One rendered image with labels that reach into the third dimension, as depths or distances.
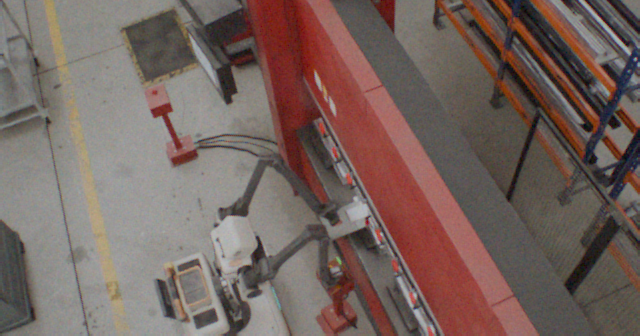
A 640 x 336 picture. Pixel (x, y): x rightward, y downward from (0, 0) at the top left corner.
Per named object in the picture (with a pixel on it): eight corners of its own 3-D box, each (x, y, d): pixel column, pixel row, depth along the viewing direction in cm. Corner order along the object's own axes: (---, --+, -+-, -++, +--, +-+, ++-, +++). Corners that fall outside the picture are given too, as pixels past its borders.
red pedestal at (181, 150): (165, 150, 552) (136, 90, 482) (192, 140, 556) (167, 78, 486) (171, 168, 541) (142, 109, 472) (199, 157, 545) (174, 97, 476)
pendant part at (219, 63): (197, 63, 438) (184, 26, 408) (212, 55, 440) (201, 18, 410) (226, 106, 415) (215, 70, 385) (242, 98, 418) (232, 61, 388)
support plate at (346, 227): (319, 217, 395) (319, 216, 394) (358, 201, 399) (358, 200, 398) (331, 241, 385) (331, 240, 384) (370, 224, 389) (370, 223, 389)
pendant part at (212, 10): (199, 68, 454) (168, -25, 383) (230, 53, 460) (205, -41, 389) (231, 115, 429) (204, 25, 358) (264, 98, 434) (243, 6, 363)
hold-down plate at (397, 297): (386, 287, 379) (386, 285, 376) (395, 284, 380) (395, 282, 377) (409, 332, 363) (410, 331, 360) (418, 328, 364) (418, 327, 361)
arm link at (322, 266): (315, 224, 343) (320, 240, 336) (325, 222, 344) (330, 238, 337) (315, 268, 375) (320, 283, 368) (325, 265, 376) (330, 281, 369)
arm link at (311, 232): (310, 217, 336) (315, 232, 330) (327, 224, 345) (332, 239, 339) (255, 263, 354) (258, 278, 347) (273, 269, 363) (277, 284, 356)
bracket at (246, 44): (226, 53, 455) (224, 46, 449) (258, 41, 458) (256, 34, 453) (244, 92, 433) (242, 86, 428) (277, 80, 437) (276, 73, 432)
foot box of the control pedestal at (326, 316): (314, 318, 462) (313, 312, 452) (343, 299, 468) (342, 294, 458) (329, 340, 452) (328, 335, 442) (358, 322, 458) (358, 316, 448)
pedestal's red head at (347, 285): (316, 277, 408) (314, 266, 393) (337, 264, 412) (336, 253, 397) (333, 302, 398) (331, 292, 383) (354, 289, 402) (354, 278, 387)
